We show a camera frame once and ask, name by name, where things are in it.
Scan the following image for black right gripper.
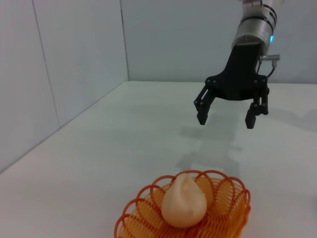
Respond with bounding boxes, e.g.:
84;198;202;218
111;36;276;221
193;42;270;130

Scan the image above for orange woven plastic basket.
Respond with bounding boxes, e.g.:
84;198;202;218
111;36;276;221
113;169;252;238

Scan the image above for pale steamed bun toy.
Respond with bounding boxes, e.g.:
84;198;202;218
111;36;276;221
161;172;208;229

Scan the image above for silver right wrist connector plug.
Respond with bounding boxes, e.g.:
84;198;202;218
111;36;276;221
259;54;281;62

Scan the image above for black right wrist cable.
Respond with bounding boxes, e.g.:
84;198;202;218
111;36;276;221
256;59;276;78

